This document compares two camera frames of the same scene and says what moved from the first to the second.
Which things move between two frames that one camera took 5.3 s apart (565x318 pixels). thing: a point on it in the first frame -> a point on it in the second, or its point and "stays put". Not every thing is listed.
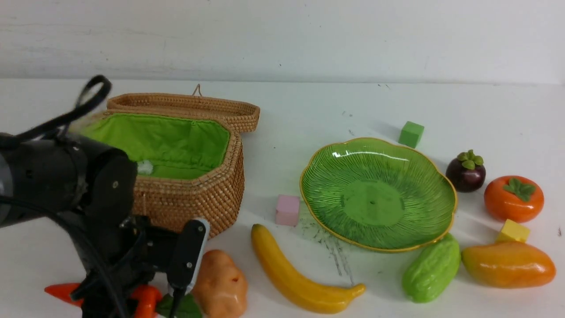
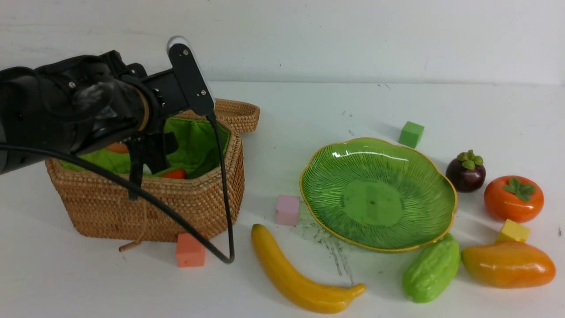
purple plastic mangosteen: (466, 173) stays put
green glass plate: (378, 194) stays put
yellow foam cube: (512, 231) stays put
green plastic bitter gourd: (432, 271) stays put
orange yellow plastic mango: (512, 264) stays put
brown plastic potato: (220, 289) -> (118, 148)
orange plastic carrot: (148, 301) -> (176, 174)
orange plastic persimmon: (519, 198) stays put
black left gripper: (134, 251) -> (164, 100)
